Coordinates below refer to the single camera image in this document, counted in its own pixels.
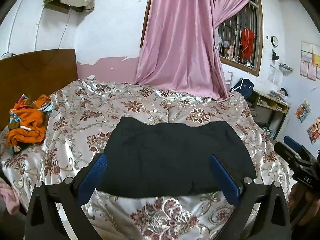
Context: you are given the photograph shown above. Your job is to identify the black padded jacket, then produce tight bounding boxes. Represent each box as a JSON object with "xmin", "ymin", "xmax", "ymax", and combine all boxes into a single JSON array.
[{"xmin": 97, "ymin": 117, "xmax": 257, "ymax": 198}]

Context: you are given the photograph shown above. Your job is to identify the orange clothes pile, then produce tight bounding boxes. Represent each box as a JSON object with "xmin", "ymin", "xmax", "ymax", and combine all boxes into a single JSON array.
[{"xmin": 6, "ymin": 94, "xmax": 54, "ymax": 155}]

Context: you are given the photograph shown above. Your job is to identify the right hand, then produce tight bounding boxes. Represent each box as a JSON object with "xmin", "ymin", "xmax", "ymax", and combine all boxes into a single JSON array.
[{"xmin": 287, "ymin": 183, "xmax": 319, "ymax": 226}]

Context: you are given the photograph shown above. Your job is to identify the pink fluffy garment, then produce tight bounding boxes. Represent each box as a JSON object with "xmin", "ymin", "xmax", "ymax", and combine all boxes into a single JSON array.
[{"xmin": 0, "ymin": 178, "xmax": 20, "ymax": 215}]

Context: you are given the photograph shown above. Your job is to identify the wooden desk shelf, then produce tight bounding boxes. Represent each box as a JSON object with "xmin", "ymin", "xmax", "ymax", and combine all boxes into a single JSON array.
[{"xmin": 247, "ymin": 90, "xmax": 290, "ymax": 140}]

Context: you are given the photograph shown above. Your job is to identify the navy blue backpack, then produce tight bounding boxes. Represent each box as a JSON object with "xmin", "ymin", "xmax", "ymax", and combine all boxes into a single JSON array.
[{"xmin": 229, "ymin": 78, "xmax": 254, "ymax": 99}]

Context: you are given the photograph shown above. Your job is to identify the red hanging garment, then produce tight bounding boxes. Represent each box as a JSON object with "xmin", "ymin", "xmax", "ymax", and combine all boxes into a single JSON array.
[{"xmin": 241, "ymin": 28, "xmax": 254, "ymax": 60}]

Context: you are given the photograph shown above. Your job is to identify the barred wooden window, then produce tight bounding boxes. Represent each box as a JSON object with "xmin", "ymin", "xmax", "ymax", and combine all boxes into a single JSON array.
[{"xmin": 218, "ymin": 0, "xmax": 264, "ymax": 76}]

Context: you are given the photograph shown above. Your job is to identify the floral satin bedspread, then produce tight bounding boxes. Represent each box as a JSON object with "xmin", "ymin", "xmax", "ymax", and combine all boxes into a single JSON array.
[{"xmin": 1, "ymin": 80, "xmax": 294, "ymax": 239}]

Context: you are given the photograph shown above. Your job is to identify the pink curtain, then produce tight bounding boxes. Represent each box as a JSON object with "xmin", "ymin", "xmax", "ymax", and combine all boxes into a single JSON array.
[{"xmin": 135, "ymin": 0, "xmax": 250, "ymax": 101}]

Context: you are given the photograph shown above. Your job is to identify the brown wooden headboard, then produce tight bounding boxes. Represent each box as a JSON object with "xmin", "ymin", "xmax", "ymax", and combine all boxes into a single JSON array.
[{"xmin": 0, "ymin": 49, "xmax": 78, "ymax": 130}]

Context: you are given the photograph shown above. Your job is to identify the colourful wall posters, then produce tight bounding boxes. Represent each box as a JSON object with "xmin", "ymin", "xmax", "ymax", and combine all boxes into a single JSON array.
[{"xmin": 295, "ymin": 99, "xmax": 319, "ymax": 145}]

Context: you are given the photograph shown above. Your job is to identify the wall calendar papers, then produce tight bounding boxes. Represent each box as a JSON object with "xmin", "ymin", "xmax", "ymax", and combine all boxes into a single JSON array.
[{"xmin": 300, "ymin": 41, "xmax": 320, "ymax": 81}]

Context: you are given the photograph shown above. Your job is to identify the round wall clock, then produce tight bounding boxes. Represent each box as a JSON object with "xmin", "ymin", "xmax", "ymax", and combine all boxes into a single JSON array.
[{"xmin": 271, "ymin": 35, "xmax": 279, "ymax": 48}]

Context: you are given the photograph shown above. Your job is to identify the white wall cable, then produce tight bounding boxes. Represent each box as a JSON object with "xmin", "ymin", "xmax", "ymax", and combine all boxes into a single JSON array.
[{"xmin": 4, "ymin": 0, "xmax": 73, "ymax": 55}]

